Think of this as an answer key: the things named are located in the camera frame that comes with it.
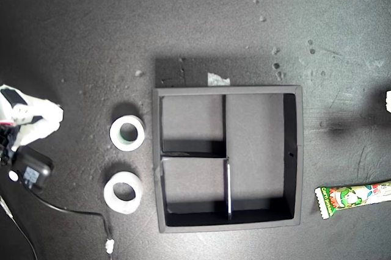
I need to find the white tape roll green core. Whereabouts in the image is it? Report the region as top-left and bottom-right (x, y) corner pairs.
(109, 114), (146, 152)

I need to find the green printed snack bar wrapper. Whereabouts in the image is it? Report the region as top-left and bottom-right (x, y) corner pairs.
(314, 179), (391, 220)

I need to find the taller white tape roll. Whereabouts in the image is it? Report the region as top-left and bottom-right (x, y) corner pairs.
(103, 170), (144, 215)

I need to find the black tray with wells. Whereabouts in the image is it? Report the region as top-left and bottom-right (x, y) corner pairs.
(152, 84), (304, 234)

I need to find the white paper scrap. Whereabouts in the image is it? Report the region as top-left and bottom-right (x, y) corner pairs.
(207, 72), (231, 87)

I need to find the thin grey and black cable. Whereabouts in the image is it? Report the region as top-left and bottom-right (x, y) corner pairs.
(0, 195), (39, 260)

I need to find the black camera cable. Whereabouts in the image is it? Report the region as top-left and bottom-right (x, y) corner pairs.
(41, 191), (113, 242)

